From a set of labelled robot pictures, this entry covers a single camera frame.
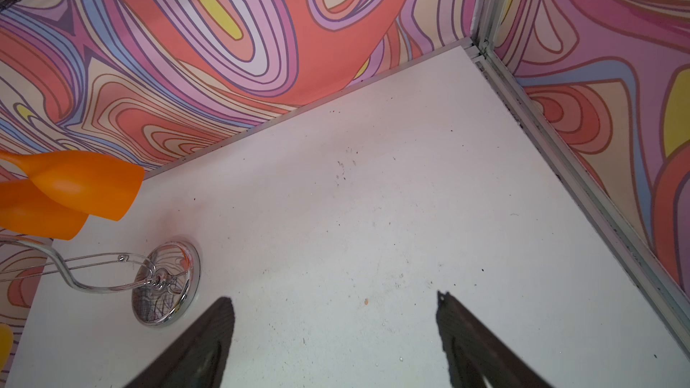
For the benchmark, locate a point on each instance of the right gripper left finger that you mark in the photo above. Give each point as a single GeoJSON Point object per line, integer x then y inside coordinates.
{"type": "Point", "coordinates": [198, 357]}

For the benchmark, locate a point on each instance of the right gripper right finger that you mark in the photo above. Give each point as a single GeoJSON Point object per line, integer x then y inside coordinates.
{"type": "Point", "coordinates": [475, 356]}

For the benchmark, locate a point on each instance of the dark yellow wine glass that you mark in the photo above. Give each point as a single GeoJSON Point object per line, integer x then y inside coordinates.
{"type": "Point", "coordinates": [6, 344]}

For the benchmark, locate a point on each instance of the chrome wine glass rack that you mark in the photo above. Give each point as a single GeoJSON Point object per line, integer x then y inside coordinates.
{"type": "Point", "coordinates": [165, 285]}

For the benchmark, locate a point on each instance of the right orange wine glass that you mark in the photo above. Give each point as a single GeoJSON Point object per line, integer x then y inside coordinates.
{"type": "Point", "coordinates": [96, 184]}

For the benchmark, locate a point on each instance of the orange wine glass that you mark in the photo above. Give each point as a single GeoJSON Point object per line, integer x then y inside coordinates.
{"type": "Point", "coordinates": [96, 184]}
{"type": "Point", "coordinates": [28, 211]}

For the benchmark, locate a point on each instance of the left orange wine glass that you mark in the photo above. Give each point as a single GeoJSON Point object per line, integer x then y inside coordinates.
{"type": "Point", "coordinates": [28, 211]}

